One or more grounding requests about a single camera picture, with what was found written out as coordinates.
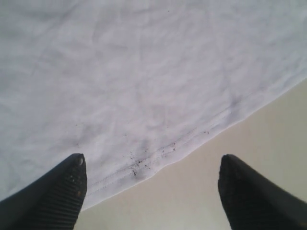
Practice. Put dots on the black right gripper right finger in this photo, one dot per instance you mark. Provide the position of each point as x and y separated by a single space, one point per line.
252 202

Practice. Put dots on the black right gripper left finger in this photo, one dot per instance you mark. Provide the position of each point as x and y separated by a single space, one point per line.
52 202

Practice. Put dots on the white t-shirt red lettering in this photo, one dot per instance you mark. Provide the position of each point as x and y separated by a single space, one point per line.
135 85

